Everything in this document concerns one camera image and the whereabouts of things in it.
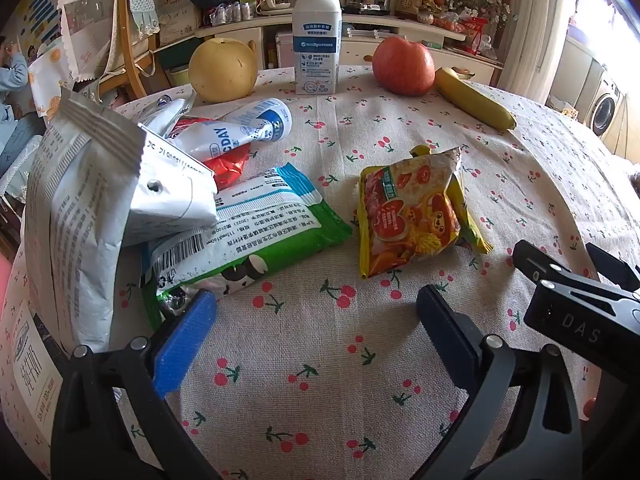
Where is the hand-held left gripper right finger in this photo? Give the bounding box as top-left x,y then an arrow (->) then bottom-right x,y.
416,284 -> 583,480

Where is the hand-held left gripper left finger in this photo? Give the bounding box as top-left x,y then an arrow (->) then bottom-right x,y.
50,287 -> 221,480

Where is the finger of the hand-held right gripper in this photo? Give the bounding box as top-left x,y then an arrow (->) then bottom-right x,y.
585,242 -> 640,291
512,240 -> 640,306

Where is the yellow snack packet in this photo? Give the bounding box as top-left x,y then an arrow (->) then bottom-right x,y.
356,145 -> 493,281

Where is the white green-edged packet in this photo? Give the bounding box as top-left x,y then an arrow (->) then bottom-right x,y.
141,163 -> 353,331

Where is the large white foil bag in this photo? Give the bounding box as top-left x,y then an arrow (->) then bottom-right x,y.
25,87 -> 221,356

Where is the red milk tea packet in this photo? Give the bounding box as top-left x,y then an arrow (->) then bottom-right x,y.
167,117 -> 251,190

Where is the white blue squeeze pouch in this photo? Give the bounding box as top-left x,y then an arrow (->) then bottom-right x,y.
177,98 -> 292,163

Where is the cherry print tablecloth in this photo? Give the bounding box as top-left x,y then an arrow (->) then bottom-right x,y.
75,65 -> 640,480

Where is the front-load washing machine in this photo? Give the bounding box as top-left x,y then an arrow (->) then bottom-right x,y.
587,67 -> 628,136

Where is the yellow banana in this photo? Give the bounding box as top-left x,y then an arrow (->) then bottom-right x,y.
434,66 -> 517,131

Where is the red bag of oranges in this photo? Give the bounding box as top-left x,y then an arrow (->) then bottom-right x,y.
432,15 -> 488,56

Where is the lace-covered standing air conditioner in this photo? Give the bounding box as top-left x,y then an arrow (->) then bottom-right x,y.
497,0 -> 568,103

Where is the red apple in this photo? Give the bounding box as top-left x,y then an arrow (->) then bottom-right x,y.
371,36 -> 436,97

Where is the green waste bin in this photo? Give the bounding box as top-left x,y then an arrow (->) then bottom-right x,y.
165,64 -> 192,88

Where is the yellow pear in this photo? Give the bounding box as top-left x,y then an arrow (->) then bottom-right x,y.
188,37 -> 258,103

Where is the wooden chair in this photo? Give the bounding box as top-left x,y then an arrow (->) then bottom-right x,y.
100,0 -> 161,103

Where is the orange print tablecloth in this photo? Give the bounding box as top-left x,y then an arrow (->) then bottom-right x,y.
27,42 -> 76,126

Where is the cream tv cabinet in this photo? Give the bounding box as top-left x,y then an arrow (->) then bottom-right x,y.
194,10 -> 506,88

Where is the pink storage box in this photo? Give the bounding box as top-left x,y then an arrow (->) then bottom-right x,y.
275,30 -> 296,68

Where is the white plastic drink bottle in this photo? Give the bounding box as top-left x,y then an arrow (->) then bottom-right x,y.
291,0 -> 343,96

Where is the white cartoon print cover cloth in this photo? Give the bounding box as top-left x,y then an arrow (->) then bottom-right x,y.
56,0 -> 123,83

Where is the row of small silver bottles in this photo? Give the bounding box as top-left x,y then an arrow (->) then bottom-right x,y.
209,1 -> 257,26

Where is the pale green lace cloth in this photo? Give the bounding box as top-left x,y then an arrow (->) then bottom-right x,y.
120,0 -> 162,41

